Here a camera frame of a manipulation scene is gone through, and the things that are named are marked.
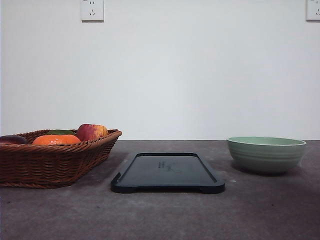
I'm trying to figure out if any green fruit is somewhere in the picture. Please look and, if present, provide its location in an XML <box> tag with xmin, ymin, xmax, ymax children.
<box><xmin>46</xmin><ymin>129</ymin><xmax>75</xmax><ymax>136</ymax></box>

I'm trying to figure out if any white wall socket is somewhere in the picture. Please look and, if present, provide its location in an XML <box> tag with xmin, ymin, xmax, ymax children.
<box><xmin>80</xmin><ymin>0</ymin><xmax>105</xmax><ymax>24</ymax></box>
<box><xmin>306</xmin><ymin>0</ymin><xmax>320</xmax><ymax>23</ymax></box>

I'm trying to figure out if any brown wicker basket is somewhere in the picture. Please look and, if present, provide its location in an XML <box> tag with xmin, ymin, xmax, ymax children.
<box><xmin>0</xmin><ymin>124</ymin><xmax>122</xmax><ymax>189</ymax></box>

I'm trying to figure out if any white wall socket right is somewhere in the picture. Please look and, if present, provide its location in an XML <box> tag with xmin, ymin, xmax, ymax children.
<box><xmin>306</xmin><ymin>0</ymin><xmax>320</xmax><ymax>23</ymax></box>

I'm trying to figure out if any orange tangerine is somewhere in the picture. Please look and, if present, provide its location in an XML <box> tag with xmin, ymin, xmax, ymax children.
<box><xmin>32</xmin><ymin>134</ymin><xmax>81</xmax><ymax>145</ymax></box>

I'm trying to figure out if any red yellow apple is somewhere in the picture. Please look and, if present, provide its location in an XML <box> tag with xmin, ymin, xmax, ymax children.
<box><xmin>76</xmin><ymin>124</ymin><xmax>109</xmax><ymax>141</ymax></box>

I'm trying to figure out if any dark rectangular tray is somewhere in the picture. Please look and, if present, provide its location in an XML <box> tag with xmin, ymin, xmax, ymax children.
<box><xmin>111</xmin><ymin>152</ymin><xmax>225</xmax><ymax>194</ymax></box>

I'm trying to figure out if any white wall socket left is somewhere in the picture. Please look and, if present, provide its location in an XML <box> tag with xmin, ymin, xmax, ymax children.
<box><xmin>80</xmin><ymin>0</ymin><xmax>105</xmax><ymax>24</ymax></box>

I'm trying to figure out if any green ceramic bowl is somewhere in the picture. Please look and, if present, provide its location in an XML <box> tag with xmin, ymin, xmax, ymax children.
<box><xmin>227</xmin><ymin>136</ymin><xmax>307</xmax><ymax>174</ymax></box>

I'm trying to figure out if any dark purple fruit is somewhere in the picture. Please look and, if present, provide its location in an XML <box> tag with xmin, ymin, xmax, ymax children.
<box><xmin>0</xmin><ymin>135</ymin><xmax>28</xmax><ymax>145</ymax></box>

